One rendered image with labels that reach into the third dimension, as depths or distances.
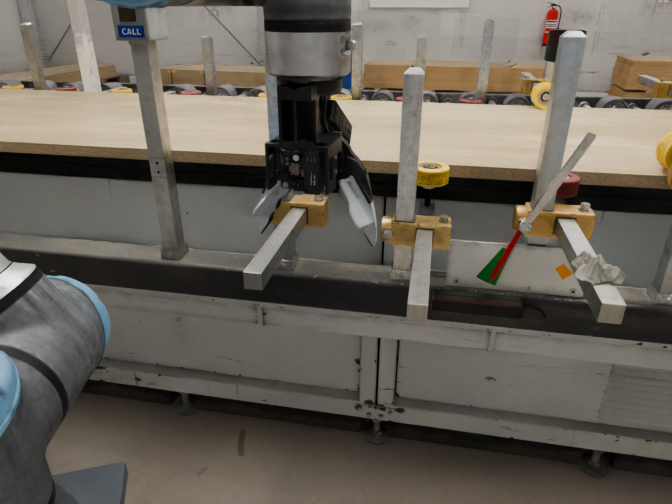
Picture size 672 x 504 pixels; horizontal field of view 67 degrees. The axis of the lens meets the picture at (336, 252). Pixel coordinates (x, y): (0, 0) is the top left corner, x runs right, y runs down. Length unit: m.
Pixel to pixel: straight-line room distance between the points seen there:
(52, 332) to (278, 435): 1.08
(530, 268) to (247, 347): 0.88
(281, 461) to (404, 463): 0.36
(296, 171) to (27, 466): 0.42
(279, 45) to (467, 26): 7.59
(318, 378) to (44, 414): 1.01
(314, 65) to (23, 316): 0.46
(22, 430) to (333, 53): 0.50
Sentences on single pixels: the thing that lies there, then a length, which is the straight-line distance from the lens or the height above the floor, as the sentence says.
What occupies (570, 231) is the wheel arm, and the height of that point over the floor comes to 0.86.
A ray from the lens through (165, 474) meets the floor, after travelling 1.67.
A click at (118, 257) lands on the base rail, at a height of 0.70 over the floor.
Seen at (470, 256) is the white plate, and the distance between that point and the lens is 1.03.
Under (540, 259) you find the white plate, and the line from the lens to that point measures 1.04.
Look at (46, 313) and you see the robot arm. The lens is 0.75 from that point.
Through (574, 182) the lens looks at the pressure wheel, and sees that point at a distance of 1.09.
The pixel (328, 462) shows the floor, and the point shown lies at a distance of 1.62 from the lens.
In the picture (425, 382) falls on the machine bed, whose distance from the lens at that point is 1.53.
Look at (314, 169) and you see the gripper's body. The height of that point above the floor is 1.05.
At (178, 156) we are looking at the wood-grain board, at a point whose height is 0.89.
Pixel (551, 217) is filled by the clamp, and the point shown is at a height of 0.86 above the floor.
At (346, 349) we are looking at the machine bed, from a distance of 1.49.
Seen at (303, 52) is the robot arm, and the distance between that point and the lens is 0.54.
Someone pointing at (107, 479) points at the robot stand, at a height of 0.60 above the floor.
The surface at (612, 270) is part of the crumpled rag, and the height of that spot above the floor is 0.87.
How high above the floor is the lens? 1.21
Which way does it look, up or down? 26 degrees down
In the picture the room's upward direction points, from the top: straight up
